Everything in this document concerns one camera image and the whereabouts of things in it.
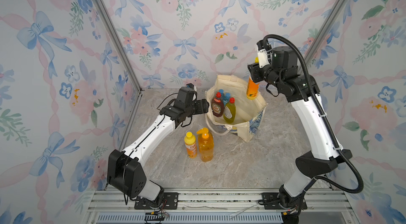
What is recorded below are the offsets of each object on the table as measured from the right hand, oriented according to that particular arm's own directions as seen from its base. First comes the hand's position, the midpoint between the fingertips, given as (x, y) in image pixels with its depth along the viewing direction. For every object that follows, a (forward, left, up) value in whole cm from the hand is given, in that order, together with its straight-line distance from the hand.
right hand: (256, 62), depth 66 cm
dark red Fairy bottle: (+6, +14, -36) cm, 39 cm away
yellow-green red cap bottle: (+1, +7, -35) cm, 36 cm away
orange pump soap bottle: (-22, +21, -33) cm, 44 cm away
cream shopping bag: (+2, -5, -38) cm, 39 cm away
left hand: (-4, +22, -22) cm, 31 cm away
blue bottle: (+9, +9, -33) cm, 35 cm away
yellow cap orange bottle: (-23, +28, -27) cm, 45 cm away
